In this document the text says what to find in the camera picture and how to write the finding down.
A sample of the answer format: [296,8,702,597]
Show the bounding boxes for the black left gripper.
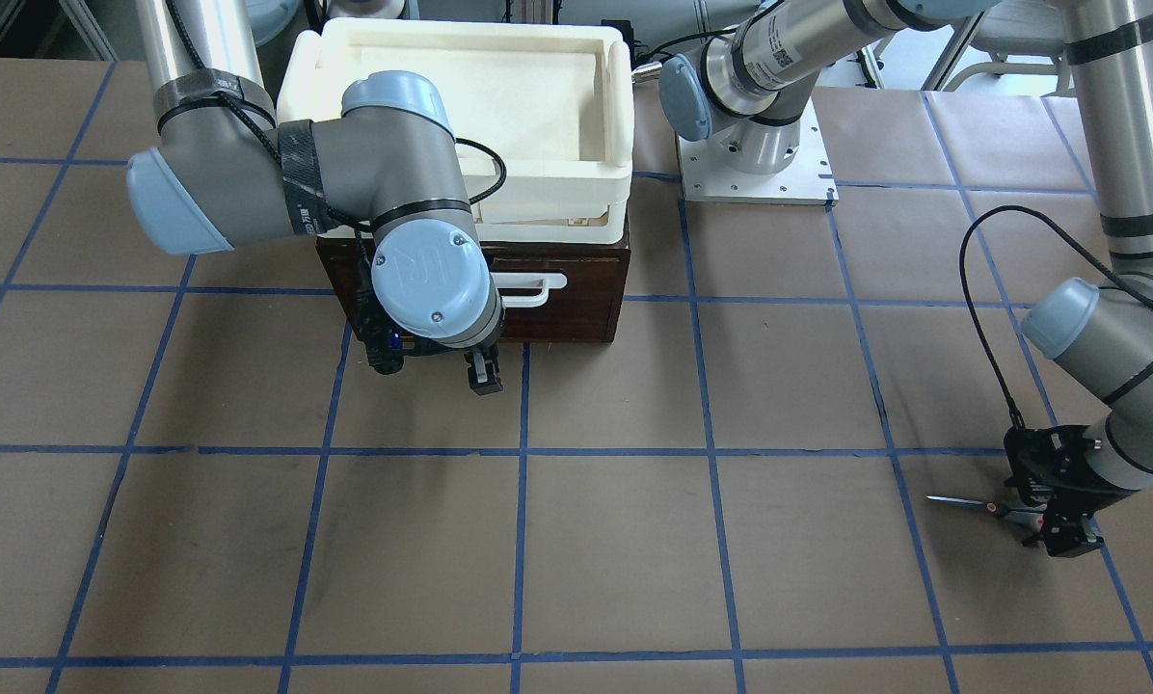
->
[1004,425,1122,558]

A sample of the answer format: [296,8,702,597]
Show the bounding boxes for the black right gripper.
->
[353,289,503,397]

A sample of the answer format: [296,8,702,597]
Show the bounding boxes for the grey orange scissors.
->
[927,495,1045,533]

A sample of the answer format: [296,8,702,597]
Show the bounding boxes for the white drawer handle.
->
[490,271,568,310]

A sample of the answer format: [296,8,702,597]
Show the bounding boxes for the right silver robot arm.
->
[126,1,503,395]

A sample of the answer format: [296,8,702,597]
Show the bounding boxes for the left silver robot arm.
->
[657,1,1153,558]

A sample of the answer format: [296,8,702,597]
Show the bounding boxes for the dark wooden drawer cabinet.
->
[314,234,631,345]

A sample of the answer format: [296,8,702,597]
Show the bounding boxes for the white foam tray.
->
[277,18,634,246]

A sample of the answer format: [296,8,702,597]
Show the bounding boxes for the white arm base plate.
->
[675,101,841,206]

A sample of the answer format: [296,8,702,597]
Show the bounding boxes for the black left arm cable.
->
[959,204,1153,430]

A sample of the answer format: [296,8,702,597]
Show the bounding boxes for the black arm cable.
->
[167,0,508,232]
[959,204,1153,430]

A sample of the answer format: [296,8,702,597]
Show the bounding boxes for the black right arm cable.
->
[167,0,508,232]

